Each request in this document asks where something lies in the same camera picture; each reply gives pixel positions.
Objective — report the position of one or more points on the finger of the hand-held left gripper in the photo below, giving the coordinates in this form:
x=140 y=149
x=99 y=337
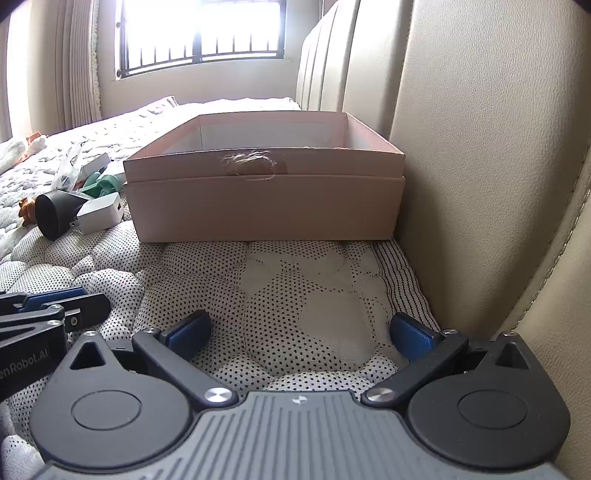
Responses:
x=87 y=309
x=51 y=299

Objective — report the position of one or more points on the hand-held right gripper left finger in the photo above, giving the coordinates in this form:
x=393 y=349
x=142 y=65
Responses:
x=187 y=334

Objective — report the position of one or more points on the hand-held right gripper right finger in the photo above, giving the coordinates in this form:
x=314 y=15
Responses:
x=413 y=337

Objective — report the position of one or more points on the black cone-shaped object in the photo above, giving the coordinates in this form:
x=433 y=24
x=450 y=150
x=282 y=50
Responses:
x=55 y=213

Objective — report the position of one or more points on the small brown toy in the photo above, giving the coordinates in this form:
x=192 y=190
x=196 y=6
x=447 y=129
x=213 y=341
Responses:
x=27 y=210

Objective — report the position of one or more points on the white charger adapter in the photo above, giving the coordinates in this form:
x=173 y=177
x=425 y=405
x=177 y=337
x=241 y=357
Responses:
x=99 y=213

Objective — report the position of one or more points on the pink cardboard box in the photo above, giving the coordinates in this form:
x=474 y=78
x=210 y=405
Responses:
x=258 y=207

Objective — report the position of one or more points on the quilted dotted mattress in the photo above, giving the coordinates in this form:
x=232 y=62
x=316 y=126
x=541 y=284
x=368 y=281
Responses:
x=295 y=295

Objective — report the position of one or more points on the teal plastic object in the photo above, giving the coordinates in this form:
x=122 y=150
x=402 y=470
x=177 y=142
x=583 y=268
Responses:
x=104 y=183

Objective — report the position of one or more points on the clear plastic wrapper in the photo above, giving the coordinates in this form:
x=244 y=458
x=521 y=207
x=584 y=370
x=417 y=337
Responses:
x=67 y=168

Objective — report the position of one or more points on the small white box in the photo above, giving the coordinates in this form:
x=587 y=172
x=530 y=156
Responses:
x=96 y=165

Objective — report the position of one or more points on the small orange item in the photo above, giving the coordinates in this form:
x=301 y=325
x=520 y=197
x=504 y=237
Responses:
x=34 y=141

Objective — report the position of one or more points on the beige padded headboard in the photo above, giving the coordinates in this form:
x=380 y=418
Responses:
x=485 y=161

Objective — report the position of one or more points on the beige curtain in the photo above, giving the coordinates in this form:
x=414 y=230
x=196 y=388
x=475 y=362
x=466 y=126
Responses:
x=51 y=64

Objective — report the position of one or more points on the barred window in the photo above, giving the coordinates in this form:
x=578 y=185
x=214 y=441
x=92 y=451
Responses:
x=198 y=50

